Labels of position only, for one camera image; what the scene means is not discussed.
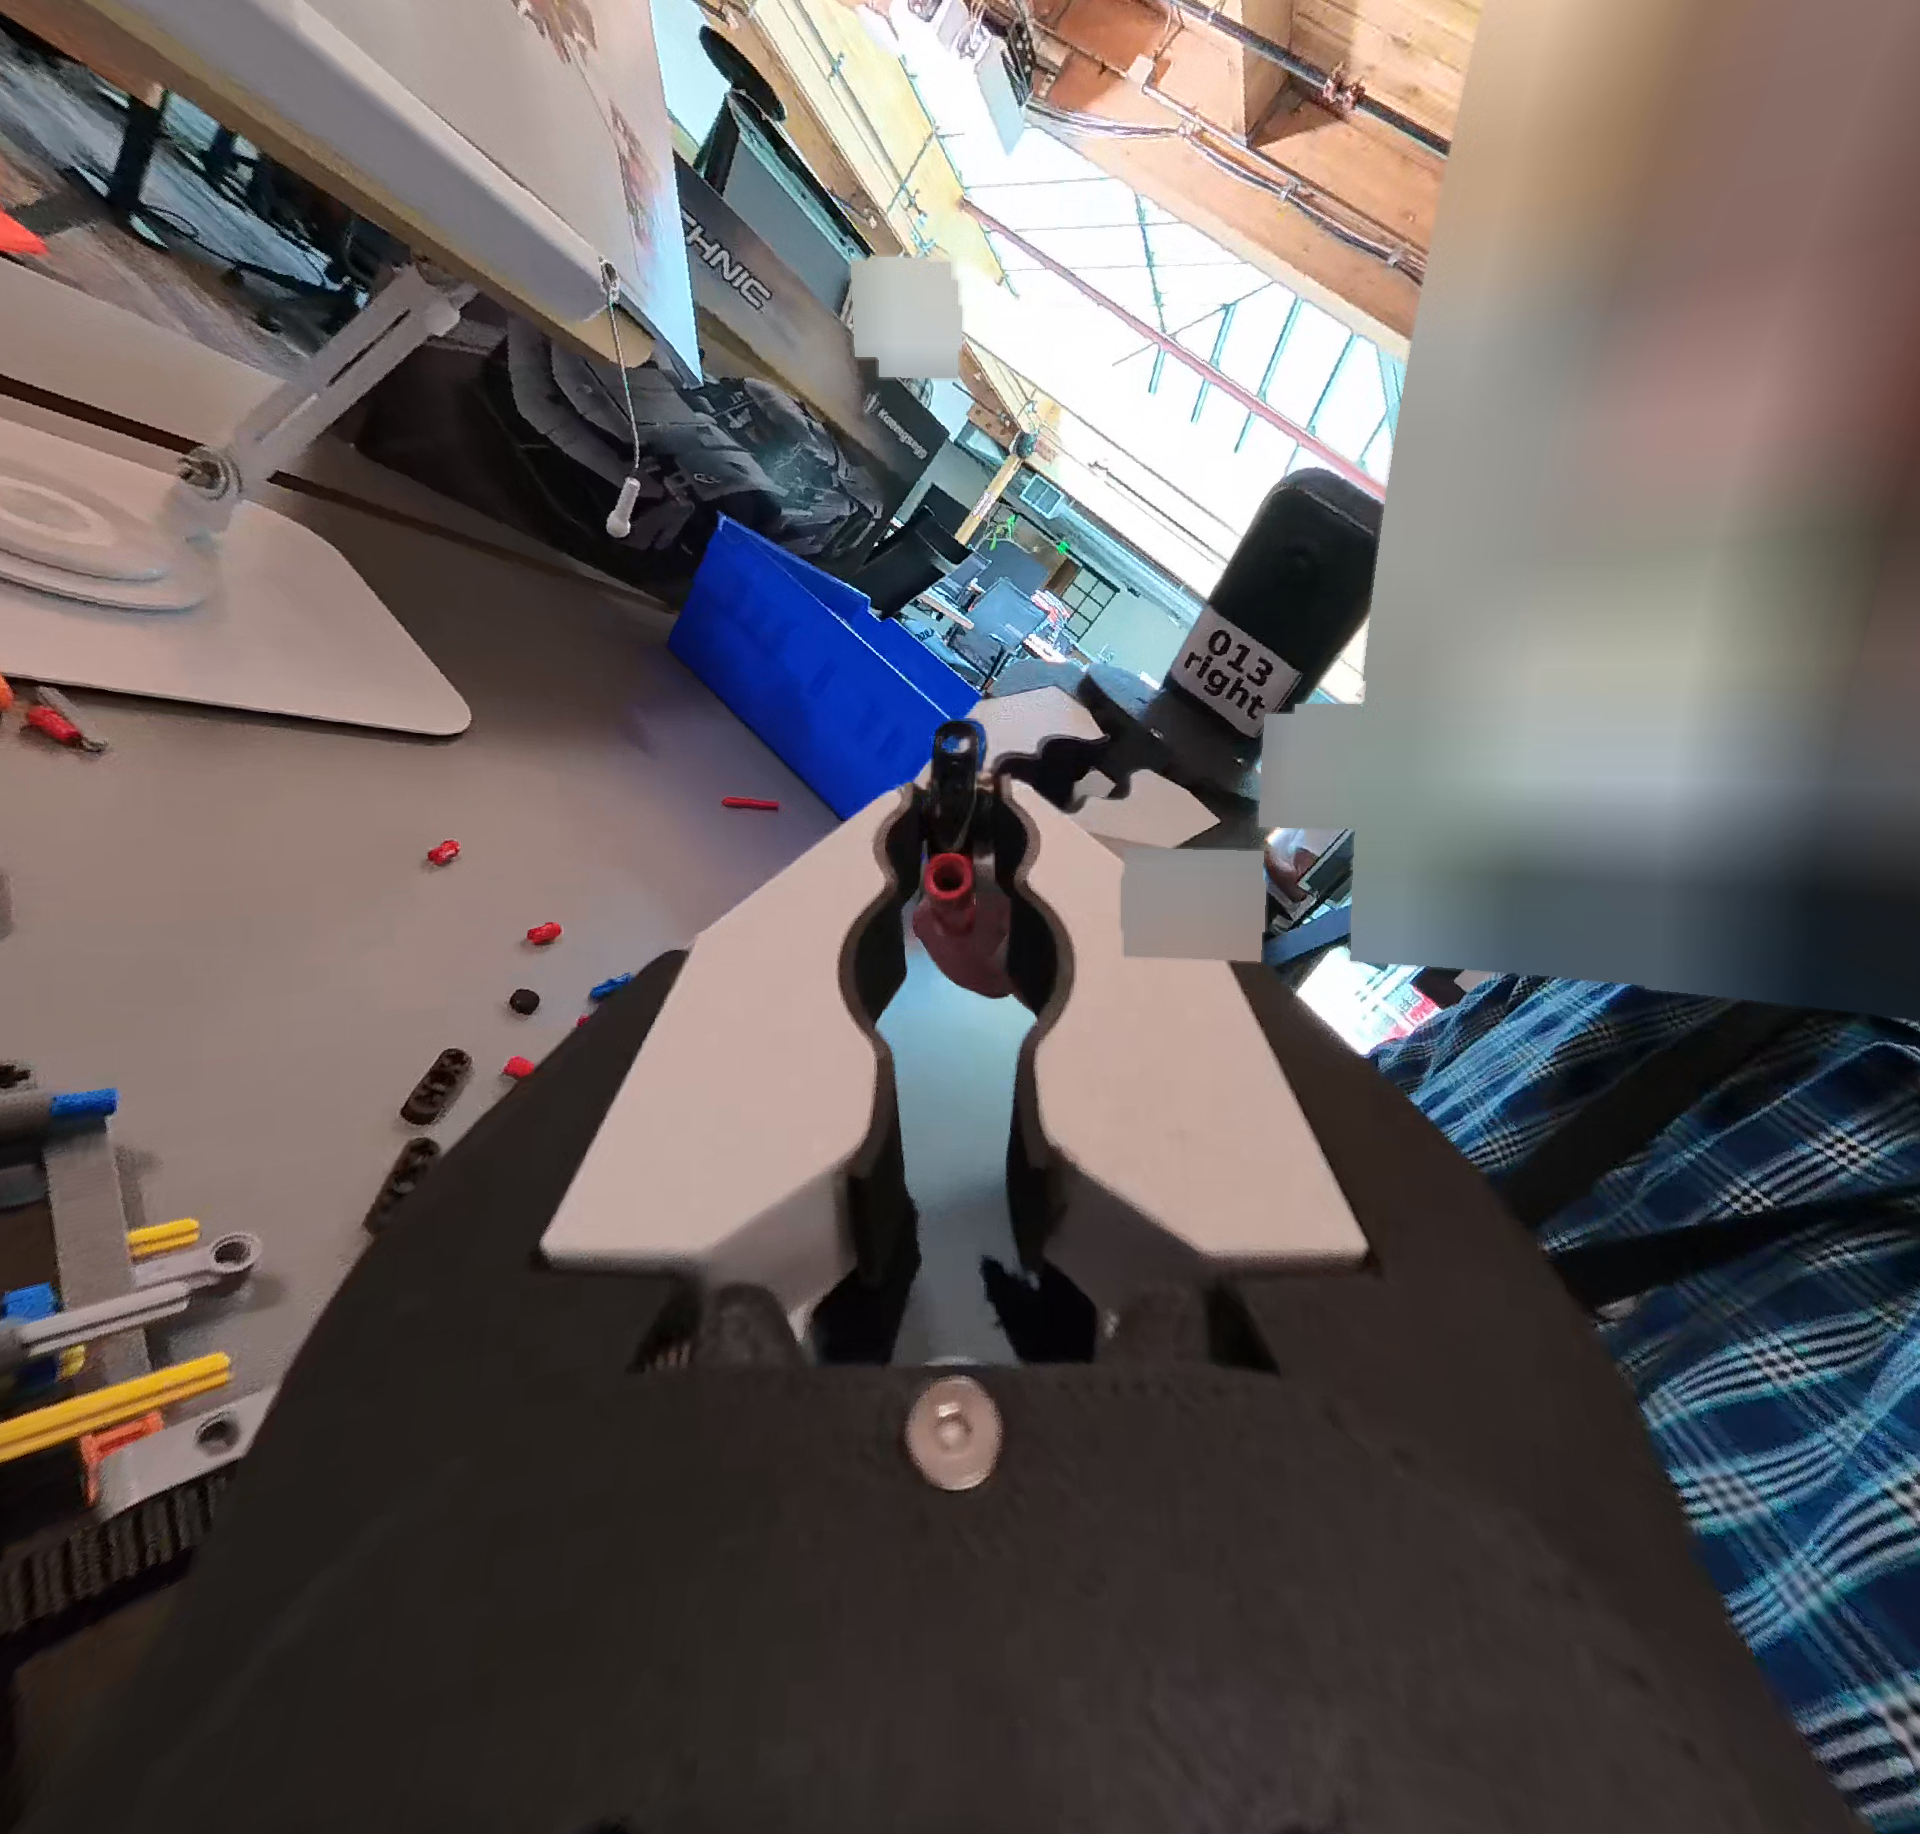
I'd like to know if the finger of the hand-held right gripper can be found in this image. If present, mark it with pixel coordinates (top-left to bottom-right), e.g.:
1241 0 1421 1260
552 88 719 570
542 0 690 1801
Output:
1070 772 1221 849
981 688 1127 808

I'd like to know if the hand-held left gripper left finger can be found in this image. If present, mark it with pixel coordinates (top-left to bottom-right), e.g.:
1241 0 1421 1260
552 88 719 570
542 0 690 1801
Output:
542 781 922 1322

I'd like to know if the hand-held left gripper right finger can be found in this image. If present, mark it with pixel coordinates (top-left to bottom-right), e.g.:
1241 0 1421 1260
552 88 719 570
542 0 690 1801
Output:
1000 796 1369 1318

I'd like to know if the small lego gear subassembly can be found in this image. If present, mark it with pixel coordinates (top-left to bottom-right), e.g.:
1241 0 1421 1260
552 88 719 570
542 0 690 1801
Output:
906 718 1025 1000

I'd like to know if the long lego chassis assembly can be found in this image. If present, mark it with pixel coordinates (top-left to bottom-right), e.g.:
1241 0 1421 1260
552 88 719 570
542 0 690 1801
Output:
0 1060 281 1632

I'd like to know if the black lego set box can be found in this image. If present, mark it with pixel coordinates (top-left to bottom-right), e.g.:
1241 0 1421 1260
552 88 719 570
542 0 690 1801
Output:
362 152 965 624

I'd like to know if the open lego instruction booklet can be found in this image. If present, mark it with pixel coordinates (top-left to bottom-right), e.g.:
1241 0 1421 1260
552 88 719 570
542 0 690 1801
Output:
376 0 709 374

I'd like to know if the blue plastic bin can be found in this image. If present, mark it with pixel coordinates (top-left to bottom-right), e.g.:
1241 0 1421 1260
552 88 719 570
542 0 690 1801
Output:
669 512 985 824

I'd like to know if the person's torso in plaid shirt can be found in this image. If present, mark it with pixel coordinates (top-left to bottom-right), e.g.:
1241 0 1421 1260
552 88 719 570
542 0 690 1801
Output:
1373 969 1920 1834

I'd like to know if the white book stand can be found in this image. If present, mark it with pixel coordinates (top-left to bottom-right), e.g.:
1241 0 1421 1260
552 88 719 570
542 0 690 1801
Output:
0 0 662 739

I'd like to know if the black chest harness strap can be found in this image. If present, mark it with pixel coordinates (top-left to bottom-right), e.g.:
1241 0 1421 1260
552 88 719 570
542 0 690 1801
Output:
1500 1009 1920 1311

